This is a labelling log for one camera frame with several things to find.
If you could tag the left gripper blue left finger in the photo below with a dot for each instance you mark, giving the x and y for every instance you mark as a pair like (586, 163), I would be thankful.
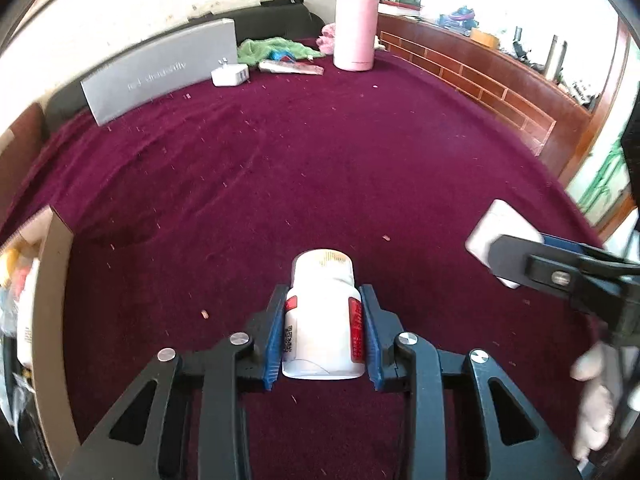
(262, 366)

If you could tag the wooden window sill ledge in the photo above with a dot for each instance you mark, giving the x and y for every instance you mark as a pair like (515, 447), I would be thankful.
(561, 73)

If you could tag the pink cloth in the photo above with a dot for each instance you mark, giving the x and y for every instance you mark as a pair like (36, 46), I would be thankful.
(325, 42)

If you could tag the white red label pill bottle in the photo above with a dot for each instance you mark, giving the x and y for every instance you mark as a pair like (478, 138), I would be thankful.
(323, 335)

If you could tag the small white multiport charger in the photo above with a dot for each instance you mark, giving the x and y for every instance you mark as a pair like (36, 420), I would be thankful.
(230, 75)

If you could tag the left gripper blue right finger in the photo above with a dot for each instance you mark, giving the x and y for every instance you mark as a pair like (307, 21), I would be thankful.
(381, 327)

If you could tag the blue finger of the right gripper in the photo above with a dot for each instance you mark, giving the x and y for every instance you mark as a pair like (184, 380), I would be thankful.
(533, 264)
(577, 248)

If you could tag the pink thermos bottle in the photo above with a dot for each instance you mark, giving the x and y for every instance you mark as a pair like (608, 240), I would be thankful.
(354, 35)

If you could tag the maroon bed blanket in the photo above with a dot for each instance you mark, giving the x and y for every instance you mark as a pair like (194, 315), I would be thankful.
(187, 211)

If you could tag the green cloth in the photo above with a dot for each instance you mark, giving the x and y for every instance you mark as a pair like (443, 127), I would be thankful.
(251, 52)

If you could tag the pink toothpaste tube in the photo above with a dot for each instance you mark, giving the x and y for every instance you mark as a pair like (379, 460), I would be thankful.
(289, 68)

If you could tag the black headboard cushion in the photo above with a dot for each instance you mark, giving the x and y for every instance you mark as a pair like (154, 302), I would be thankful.
(288, 19)

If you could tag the brown cardboard tray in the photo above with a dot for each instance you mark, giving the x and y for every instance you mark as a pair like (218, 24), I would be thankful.
(48, 233)

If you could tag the right white gloved hand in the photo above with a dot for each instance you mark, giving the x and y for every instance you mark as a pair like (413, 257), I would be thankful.
(604, 371)

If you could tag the grey long box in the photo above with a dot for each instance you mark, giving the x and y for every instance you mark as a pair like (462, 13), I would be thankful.
(162, 66)

